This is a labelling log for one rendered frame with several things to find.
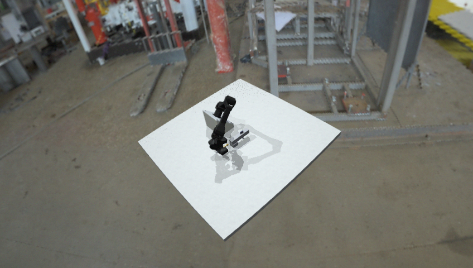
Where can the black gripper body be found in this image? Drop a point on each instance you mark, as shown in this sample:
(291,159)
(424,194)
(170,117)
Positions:
(222,150)

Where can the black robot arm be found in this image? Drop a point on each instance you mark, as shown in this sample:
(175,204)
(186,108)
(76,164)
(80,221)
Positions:
(218,133)

